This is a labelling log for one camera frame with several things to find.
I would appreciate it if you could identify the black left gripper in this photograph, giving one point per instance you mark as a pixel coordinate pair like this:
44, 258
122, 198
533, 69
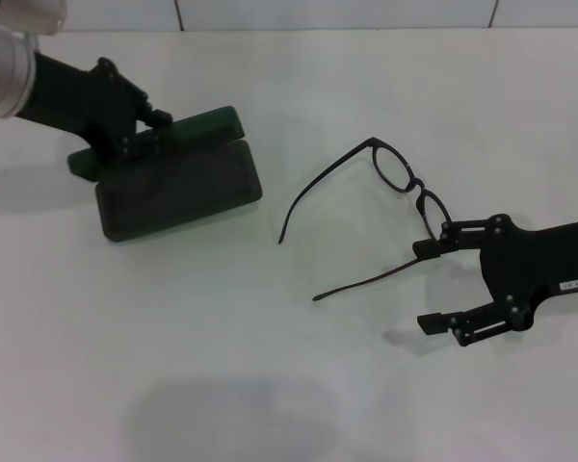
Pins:
77, 101

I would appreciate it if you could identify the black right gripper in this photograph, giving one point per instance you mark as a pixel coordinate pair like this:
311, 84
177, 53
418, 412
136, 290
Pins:
549, 260

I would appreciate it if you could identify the green glasses case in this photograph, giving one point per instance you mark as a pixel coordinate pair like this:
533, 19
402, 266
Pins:
183, 192

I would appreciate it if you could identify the black glasses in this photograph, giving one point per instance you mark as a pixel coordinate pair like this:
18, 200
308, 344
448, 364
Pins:
415, 183

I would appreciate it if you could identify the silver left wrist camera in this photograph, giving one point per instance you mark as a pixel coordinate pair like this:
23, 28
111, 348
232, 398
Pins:
24, 17

